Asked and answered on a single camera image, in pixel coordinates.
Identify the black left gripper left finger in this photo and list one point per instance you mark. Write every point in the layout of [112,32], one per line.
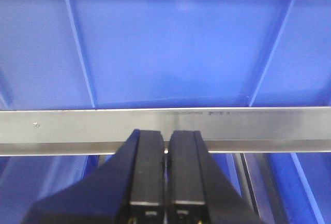
[127,188]

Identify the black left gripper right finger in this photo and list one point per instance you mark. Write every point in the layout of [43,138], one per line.
[198,191]

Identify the blue bin lower right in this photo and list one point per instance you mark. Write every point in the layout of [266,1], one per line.
[281,187]

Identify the blue bin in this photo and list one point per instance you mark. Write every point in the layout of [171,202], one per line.
[281,187]
[26,179]

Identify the blue bin lower left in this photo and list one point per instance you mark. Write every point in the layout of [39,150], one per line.
[26,179]

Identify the blue bin front face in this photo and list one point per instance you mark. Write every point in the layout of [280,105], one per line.
[107,54]

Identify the steel shelf rail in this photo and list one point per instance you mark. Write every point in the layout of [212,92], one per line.
[225,130]

